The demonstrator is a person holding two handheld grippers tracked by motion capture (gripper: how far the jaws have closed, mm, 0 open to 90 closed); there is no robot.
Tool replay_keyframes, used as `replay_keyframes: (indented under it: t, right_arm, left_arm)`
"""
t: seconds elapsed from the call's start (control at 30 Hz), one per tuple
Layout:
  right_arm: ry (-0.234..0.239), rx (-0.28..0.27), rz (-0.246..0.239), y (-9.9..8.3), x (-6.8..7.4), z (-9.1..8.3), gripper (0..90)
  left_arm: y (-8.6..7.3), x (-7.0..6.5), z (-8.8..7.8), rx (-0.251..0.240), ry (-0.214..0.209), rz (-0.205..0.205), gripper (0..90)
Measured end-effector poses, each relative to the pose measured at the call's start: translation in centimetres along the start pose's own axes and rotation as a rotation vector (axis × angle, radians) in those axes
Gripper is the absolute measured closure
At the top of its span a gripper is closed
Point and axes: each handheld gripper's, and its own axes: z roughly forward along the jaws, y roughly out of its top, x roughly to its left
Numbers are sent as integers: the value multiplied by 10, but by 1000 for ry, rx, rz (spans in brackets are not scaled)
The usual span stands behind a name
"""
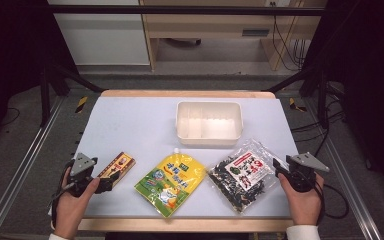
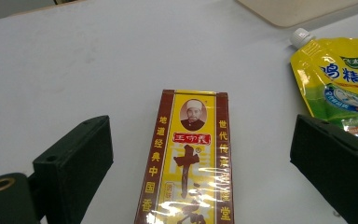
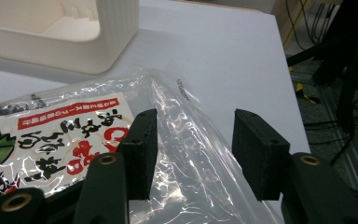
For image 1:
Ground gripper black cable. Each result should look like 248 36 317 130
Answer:
313 181 350 221
48 159 78 229

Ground person's left hand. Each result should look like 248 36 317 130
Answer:
53 166 101 239

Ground yellow green spouted pouch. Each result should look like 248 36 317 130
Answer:
133 148 207 219

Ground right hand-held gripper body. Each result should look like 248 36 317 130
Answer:
285 152 331 193

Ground thin black floor cable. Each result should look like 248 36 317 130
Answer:
0 106 21 128

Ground brown and gold flat box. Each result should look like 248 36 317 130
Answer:
96 151 137 188

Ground person's right hand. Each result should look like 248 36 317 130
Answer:
277 172 325 227

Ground white plastic bin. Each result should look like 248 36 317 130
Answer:
175 100 244 147

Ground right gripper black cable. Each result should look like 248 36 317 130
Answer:
313 181 350 221

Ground black metal frame stand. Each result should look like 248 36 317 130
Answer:
39 62 105 128
265 65 332 130

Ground black floor cables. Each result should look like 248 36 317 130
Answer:
290 82 347 158

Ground clear bag of dark seaweed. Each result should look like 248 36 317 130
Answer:
207 139 289 214

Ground aluminium floor rail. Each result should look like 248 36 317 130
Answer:
0 95 65 240
303 99 384 240

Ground black cables under desk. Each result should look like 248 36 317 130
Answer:
271 2 310 72

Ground black horizontal frame bar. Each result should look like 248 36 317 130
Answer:
44 4 328 17

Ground pale grey table mat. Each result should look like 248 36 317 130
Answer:
48 96 321 219

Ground black curtain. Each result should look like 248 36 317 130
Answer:
300 0 384 203
0 0 79 158

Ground white cabinet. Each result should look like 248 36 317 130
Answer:
47 0 151 66

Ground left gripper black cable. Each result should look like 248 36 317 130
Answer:
48 159 78 229

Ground light wooden desk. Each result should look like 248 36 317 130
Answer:
139 0 323 72

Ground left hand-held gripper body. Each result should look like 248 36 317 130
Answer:
64 152 98 198

